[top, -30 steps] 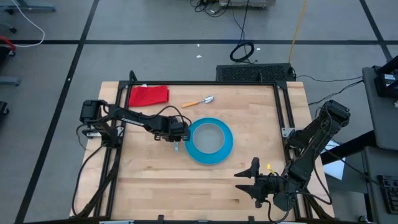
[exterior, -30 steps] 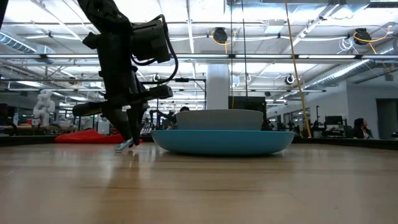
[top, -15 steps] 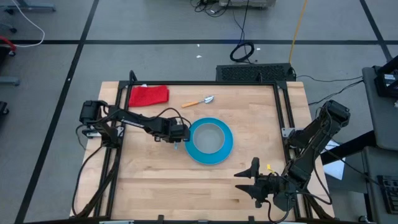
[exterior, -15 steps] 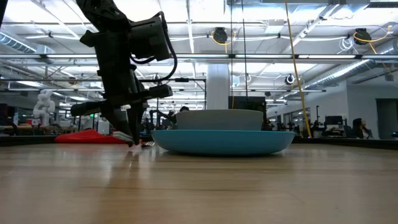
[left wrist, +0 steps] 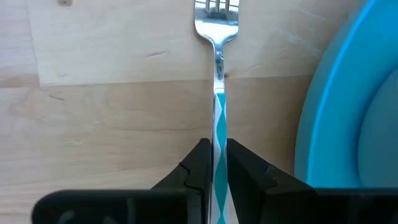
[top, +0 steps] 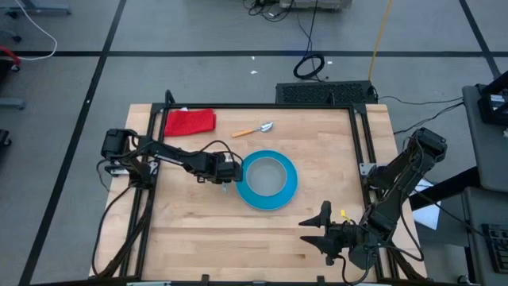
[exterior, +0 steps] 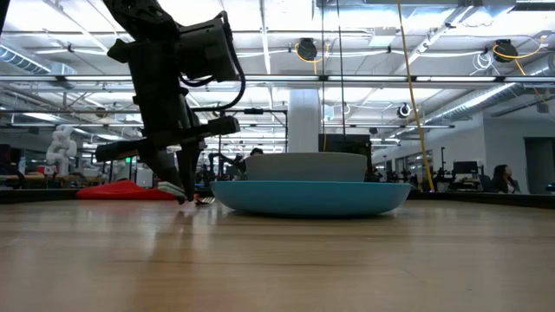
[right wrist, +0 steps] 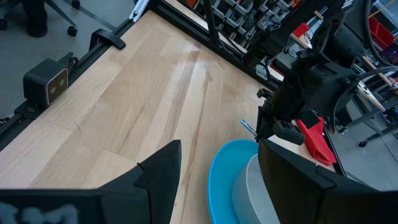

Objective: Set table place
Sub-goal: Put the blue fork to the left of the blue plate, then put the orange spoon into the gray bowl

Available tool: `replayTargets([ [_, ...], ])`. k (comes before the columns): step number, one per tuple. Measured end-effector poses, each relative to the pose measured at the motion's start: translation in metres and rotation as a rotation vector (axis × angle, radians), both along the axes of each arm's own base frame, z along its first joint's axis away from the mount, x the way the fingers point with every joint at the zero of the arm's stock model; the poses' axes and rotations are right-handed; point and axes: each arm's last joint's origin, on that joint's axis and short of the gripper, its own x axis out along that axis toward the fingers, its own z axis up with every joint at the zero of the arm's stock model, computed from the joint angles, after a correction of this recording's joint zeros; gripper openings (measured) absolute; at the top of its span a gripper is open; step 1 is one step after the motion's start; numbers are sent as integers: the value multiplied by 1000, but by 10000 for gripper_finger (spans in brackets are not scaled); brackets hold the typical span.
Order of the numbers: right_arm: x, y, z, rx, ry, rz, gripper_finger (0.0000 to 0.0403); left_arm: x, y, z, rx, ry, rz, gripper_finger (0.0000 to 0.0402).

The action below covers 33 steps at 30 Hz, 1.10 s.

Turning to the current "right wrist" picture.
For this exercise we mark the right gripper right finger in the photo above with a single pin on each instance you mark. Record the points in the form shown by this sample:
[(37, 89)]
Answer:
[(295, 193)]

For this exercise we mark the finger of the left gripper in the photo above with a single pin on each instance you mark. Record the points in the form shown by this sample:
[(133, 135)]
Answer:
[(265, 123)]

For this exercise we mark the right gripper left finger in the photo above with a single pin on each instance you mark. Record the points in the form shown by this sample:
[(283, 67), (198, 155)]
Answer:
[(152, 186)]

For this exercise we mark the grey bowl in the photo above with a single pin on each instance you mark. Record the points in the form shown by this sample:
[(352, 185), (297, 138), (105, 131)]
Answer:
[(252, 193)]

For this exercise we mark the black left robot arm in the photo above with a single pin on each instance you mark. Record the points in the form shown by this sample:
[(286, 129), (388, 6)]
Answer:
[(345, 43)]

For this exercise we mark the red folded cloth napkin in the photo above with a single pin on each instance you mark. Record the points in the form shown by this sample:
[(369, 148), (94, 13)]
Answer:
[(317, 143)]

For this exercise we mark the blue round plate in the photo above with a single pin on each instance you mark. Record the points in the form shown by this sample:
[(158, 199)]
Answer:
[(224, 174)]

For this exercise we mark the red storage bin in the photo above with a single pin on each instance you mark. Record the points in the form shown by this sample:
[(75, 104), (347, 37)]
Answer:
[(381, 34)]

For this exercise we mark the grey parts bin rack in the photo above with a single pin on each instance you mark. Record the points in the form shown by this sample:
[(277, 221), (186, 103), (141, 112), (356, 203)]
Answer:
[(236, 15)]

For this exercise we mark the office chair base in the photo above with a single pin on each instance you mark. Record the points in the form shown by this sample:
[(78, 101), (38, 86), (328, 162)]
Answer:
[(72, 31)]

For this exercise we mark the black table-level camera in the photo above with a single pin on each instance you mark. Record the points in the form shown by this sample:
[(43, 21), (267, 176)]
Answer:
[(40, 82)]

